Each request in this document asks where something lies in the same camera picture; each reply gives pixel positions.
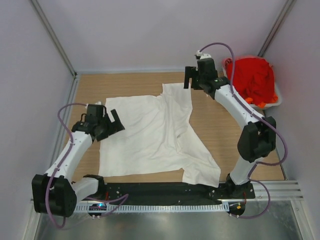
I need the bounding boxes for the white t-shirt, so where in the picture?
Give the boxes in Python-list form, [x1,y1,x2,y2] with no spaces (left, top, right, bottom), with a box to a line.
[98,83,221,187]

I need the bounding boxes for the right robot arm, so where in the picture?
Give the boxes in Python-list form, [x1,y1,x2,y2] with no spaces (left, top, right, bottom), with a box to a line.
[184,54,276,198]

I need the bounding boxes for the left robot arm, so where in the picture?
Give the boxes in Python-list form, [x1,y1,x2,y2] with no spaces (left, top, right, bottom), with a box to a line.
[31,104,125,218]

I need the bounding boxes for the red t-shirt in basket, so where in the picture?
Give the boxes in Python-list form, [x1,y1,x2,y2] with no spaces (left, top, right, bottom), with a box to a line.
[226,57,276,104]

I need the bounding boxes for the grey perforated plastic basket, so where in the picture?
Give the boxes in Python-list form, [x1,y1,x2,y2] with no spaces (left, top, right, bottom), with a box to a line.
[221,56,283,111]

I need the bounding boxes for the orange garment in basket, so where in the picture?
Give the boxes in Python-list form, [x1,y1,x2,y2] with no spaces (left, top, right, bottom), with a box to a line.
[245,93,279,109]

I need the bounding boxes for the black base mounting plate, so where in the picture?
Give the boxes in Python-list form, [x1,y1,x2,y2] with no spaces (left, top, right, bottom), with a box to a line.
[91,182,256,206]

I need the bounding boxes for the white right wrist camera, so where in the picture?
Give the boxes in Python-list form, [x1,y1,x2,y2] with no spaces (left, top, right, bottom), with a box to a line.
[195,50,212,60]

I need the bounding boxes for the slotted cable duct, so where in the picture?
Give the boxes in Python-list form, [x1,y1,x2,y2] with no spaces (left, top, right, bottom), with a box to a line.
[74,202,229,214]

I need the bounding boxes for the aluminium frame rail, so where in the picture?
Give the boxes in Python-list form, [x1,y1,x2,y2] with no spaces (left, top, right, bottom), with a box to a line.
[29,181,305,204]

